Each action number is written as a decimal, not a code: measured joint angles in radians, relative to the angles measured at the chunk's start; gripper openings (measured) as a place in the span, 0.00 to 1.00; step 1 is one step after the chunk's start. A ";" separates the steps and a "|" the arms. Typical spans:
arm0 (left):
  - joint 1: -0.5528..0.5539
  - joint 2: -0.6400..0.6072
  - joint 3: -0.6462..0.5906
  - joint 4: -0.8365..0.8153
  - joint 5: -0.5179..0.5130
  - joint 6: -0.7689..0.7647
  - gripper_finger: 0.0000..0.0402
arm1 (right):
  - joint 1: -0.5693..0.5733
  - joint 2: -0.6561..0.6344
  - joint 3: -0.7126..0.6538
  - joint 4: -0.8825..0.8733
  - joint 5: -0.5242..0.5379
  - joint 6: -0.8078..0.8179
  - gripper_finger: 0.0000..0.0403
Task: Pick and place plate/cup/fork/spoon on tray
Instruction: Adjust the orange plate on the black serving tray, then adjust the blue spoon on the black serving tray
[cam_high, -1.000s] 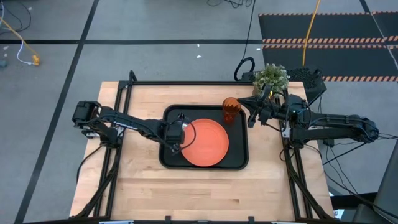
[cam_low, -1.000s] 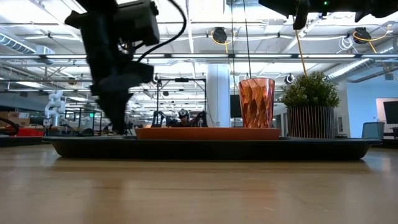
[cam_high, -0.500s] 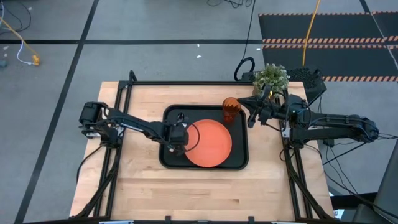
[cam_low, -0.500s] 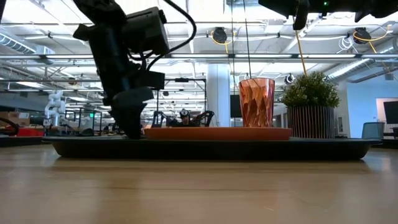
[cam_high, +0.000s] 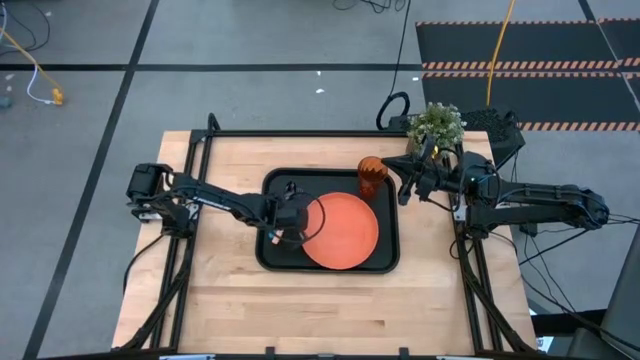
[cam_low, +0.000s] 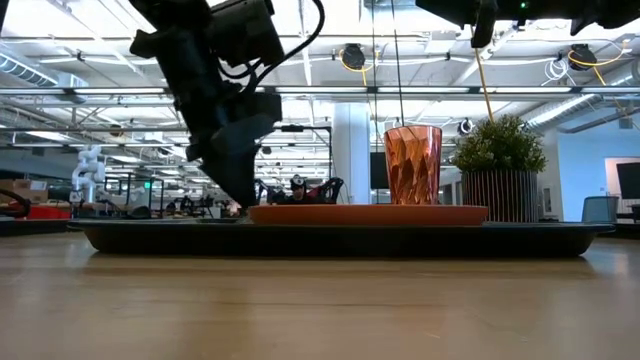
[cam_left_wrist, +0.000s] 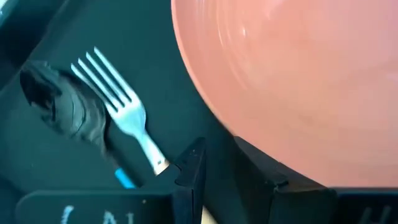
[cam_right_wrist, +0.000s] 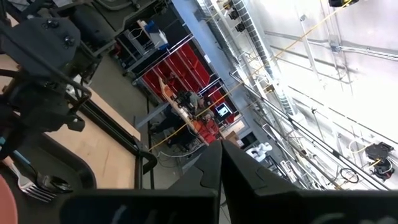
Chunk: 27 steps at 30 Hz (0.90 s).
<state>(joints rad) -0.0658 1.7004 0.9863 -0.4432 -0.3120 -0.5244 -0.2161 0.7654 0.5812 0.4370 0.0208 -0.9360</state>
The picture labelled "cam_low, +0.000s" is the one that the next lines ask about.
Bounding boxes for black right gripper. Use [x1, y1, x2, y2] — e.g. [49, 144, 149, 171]
[414, 0, 501, 49]

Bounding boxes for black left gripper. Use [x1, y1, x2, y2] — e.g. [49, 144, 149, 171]
[158, 29, 284, 211]

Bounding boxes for black serving tray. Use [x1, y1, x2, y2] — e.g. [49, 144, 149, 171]
[66, 217, 617, 259]

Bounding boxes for orange faceted plastic cup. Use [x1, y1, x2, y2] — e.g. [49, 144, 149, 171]
[383, 124, 444, 206]

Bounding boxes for orange plastic plate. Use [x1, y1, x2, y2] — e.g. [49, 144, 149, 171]
[247, 203, 490, 227]

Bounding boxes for person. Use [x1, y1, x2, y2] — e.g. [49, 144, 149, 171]
[274, 173, 329, 206]

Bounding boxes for white square column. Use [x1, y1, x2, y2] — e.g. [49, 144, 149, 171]
[331, 102, 372, 206]

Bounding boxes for potted plant in ribbed pot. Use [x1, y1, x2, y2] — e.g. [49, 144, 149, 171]
[452, 113, 548, 224]

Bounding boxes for black computer monitor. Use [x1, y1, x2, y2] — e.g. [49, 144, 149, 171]
[369, 151, 390, 191]

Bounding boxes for red storage bin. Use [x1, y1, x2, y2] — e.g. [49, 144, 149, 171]
[23, 204, 72, 221]

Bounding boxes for cardboard boxes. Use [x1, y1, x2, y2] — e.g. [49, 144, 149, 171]
[0, 178, 50, 204]

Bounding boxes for blue office chair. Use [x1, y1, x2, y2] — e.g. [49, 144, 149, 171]
[581, 195, 620, 224]

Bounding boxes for yellow hanging cable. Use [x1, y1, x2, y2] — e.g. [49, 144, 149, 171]
[472, 44, 496, 124]

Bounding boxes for black background rig frame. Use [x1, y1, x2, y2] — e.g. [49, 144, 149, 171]
[272, 124, 333, 181]

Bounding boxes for black ceiling cable reel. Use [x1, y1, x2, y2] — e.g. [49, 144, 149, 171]
[341, 43, 367, 72]
[568, 43, 600, 72]

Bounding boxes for thin black hanging cable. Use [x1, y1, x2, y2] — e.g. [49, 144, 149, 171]
[369, 0, 379, 151]

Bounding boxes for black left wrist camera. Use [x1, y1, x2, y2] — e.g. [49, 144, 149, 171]
[208, 0, 286, 67]

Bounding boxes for black left wrist camera cable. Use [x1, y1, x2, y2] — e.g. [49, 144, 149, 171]
[252, 0, 326, 86]

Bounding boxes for dark wall screen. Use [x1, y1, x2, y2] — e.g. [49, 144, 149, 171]
[615, 162, 640, 201]

